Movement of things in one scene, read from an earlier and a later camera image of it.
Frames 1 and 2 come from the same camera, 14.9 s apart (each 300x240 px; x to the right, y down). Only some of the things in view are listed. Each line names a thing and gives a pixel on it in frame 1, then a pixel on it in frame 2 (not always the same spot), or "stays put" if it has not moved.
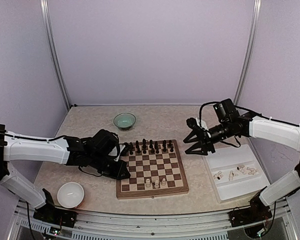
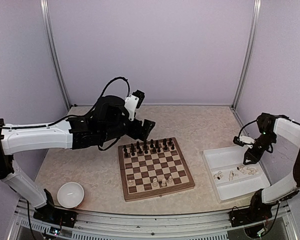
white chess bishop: x=156 y=184 to x=170 y=180
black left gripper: x=121 y=166 to x=145 y=130
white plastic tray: x=234 y=173 stays put
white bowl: x=70 y=194 stays put
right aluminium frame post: x=248 y=50 stays put
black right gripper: x=207 y=144 to x=250 y=155
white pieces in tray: x=252 y=171 stays put
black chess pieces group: x=145 y=146 stays put
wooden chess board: x=156 y=168 stays put
